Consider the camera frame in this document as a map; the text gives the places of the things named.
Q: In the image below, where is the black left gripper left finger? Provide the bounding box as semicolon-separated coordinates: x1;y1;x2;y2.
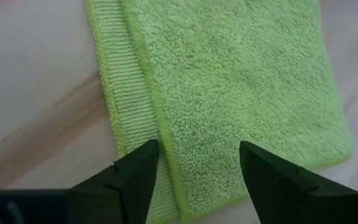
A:
67;139;160;224

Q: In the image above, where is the green microfiber towel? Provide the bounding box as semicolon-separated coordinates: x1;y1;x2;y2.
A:
85;0;354;224

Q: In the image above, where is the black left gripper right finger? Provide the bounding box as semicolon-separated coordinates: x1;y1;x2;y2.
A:
239;140;358;224

